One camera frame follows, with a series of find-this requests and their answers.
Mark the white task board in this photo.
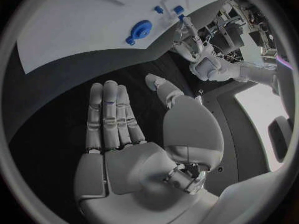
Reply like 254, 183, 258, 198
15, 0, 229, 75

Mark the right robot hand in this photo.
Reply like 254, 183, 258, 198
73, 73, 226, 224

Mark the glowing light bar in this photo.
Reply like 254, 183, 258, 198
276, 54, 294, 68

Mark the blue gear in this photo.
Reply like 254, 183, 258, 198
130, 19, 153, 40

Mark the cluttered equipment rack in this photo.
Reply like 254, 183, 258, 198
198, 0, 279, 68

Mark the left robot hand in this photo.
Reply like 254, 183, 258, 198
172, 16, 211, 63

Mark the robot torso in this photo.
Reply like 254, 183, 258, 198
200, 82, 298, 198

